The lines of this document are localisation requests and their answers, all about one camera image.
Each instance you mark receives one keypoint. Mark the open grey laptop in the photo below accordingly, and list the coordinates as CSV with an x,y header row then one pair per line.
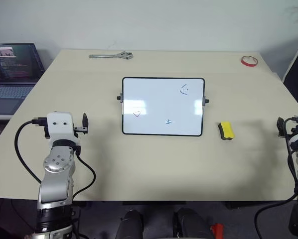
x,y
10,74

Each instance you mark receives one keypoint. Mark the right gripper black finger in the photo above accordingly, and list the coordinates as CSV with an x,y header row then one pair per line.
x,y
280,125

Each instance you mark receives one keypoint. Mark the red tape roll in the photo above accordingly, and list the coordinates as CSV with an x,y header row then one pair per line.
x,y
249,61

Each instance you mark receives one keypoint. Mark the yellow and black eraser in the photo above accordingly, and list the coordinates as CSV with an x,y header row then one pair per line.
x,y
226,130

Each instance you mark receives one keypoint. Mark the small red object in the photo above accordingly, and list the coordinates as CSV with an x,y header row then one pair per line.
x,y
217,231

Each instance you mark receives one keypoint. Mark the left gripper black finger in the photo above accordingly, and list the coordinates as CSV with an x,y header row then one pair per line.
x,y
85,121

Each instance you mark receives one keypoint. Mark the dark rounded shape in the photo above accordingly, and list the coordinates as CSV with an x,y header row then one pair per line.
x,y
129,225
190,224

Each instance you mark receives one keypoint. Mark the silver adjustable wrench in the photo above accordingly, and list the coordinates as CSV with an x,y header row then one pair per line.
x,y
109,56

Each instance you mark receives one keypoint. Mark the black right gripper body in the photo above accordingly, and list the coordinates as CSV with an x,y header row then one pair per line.
x,y
288,129

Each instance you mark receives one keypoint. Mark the black and white panel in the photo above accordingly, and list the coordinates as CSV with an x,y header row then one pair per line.
x,y
297,74

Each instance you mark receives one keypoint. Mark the small black-framed whiteboard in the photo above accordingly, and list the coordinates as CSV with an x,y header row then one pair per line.
x,y
162,107

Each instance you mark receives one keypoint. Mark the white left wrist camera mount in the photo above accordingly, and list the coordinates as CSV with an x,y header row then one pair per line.
x,y
60,129

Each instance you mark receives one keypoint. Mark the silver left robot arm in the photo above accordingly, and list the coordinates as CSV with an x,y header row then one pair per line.
x,y
54,179

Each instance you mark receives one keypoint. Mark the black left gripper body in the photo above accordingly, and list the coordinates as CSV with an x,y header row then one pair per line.
x,y
79,129

